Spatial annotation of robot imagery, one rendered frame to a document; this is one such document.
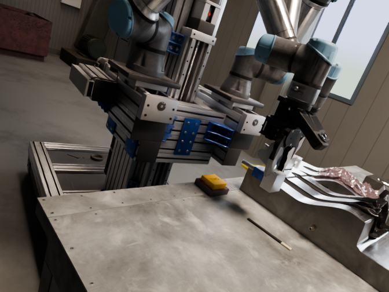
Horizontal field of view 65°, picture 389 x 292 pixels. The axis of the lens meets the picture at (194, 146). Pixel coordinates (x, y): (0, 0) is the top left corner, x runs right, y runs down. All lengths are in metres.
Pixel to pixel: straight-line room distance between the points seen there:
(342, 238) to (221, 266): 0.37
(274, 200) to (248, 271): 0.34
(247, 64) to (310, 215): 0.79
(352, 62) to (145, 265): 3.65
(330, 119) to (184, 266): 3.50
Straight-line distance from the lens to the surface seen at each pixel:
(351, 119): 3.89
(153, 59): 1.18
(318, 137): 0.79
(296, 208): 0.96
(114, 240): 0.65
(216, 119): 1.42
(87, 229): 0.66
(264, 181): 0.85
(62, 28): 7.69
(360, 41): 4.05
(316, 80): 0.80
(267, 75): 1.50
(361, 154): 3.80
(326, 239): 0.94
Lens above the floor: 1.20
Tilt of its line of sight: 18 degrees down
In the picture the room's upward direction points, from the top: 19 degrees clockwise
